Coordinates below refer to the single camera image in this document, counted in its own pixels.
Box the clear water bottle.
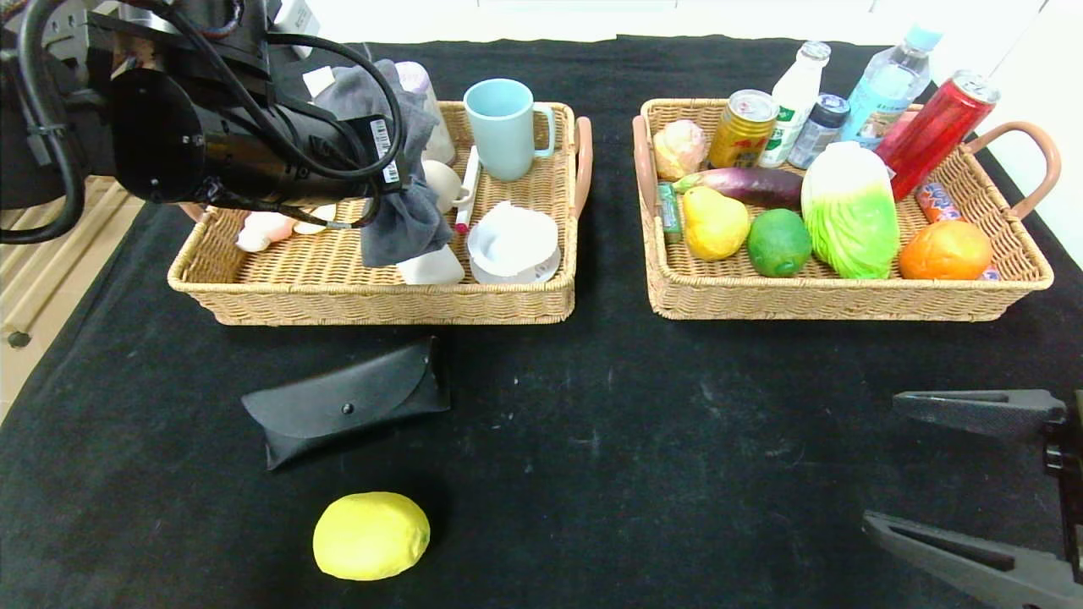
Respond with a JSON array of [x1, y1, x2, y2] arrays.
[[833, 22, 943, 157]]

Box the black glasses case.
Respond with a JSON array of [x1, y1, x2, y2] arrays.
[[241, 337, 452, 471]]

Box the white pen pink tip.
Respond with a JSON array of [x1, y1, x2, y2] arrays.
[[454, 148, 483, 235]]

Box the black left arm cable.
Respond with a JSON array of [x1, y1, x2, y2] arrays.
[[0, 0, 405, 246]]

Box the yellow lemon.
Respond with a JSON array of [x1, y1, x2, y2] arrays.
[[313, 491, 432, 581]]

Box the orange blue candy roll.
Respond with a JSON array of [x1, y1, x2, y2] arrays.
[[914, 182, 1001, 283]]

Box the green white napa cabbage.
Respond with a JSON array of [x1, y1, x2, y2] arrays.
[[800, 141, 900, 281]]

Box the white plate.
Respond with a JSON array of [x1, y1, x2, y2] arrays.
[[466, 201, 563, 286]]

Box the white table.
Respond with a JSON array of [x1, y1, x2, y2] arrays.
[[305, 0, 898, 45]]

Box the black tablecloth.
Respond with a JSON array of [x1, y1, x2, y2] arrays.
[[0, 38, 1083, 609]]

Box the yellow spoon blue handle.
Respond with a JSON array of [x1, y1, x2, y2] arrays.
[[294, 203, 339, 236]]

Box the small cream cup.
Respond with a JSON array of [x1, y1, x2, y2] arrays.
[[421, 161, 471, 214]]

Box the grey towel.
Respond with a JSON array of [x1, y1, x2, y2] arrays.
[[303, 59, 454, 269]]

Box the green lime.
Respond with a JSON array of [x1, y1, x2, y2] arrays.
[[746, 208, 815, 278]]

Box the wicker basket brown handles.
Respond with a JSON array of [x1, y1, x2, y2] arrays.
[[632, 98, 1060, 321], [168, 101, 594, 326]]

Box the gold drink can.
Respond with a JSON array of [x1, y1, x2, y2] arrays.
[[707, 91, 779, 173]]

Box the purple eggplant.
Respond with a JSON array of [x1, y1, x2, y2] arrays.
[[673, 167, 805, 212]]

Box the orange fruit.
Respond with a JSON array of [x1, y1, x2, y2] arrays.
[[899, 221, 993, 282]]

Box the small green candy pack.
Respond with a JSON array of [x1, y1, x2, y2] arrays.
[[657, 184, 684, 246]]

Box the pink snack packet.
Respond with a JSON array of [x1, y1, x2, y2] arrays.
[[880, 111, 915, 149]]

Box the yellow pear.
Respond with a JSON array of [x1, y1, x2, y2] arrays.
[[682, 186, 751, 261]]

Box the pink lotion bottle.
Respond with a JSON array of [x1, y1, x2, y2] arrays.
[[236, 211, 297, 254]]

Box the small blue lid bottle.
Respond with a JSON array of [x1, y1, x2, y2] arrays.
[[786, 95, 849, 172]]

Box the beige tumbler purple lid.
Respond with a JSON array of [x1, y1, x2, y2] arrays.
[[396, 61, 457, 167]]

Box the teal mug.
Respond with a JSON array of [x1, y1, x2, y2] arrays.
[[463, 78, 557, 182]]

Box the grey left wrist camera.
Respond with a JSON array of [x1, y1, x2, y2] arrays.
[[272, 0, 321, 36]]

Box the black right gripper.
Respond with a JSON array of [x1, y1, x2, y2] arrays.
[[861, 388, 1083, 609]]

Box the red drink can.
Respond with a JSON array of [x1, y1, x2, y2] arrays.
[[876, 71, 1000, 202]]

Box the gold metal rack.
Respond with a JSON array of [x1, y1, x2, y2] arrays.
[[0, 178, 145, 349]]

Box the white milk bottle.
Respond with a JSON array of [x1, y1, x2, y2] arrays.
[[756, 42, 831, 169]]

